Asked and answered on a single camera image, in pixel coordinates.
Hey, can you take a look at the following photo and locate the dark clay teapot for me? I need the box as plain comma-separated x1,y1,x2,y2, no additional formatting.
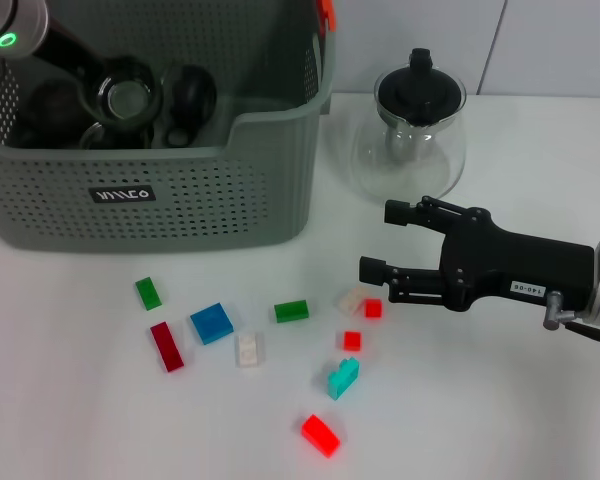
14,79,89,150

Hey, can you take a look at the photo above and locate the blue square toy brick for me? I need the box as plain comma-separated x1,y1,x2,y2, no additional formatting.
189,302,235,346

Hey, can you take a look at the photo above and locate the teal toy brick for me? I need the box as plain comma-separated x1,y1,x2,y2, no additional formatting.
327,358,361,401

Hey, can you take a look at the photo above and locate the grey perforated storage bin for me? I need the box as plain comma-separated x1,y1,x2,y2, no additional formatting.
0,0,339,254

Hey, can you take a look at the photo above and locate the black teapot lid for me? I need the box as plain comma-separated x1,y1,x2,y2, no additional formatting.
377,48,465,126

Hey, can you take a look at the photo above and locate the green translucent toy brick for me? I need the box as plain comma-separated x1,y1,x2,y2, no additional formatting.
134,275,164,312
268,299,310,324

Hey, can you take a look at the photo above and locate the white translucent toy brick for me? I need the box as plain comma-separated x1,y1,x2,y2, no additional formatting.
337,285,369,316
233,333,264,369

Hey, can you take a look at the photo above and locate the right wrist cable with connectors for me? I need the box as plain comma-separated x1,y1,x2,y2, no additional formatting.
543,290,600,356

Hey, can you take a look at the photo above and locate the bright red sloped toy brick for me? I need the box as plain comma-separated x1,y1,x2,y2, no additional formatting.
300,413,342,459

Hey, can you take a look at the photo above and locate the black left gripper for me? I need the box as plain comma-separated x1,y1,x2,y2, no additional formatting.
29,19,106,109

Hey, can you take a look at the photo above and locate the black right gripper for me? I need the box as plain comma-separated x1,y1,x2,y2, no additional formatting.
358,196,596,312

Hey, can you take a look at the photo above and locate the long dark red toy brick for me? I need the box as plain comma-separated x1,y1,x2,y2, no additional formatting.
149,321,186,374

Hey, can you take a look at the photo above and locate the clear glass teapot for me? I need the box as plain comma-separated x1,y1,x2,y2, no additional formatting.
349,48,468,201

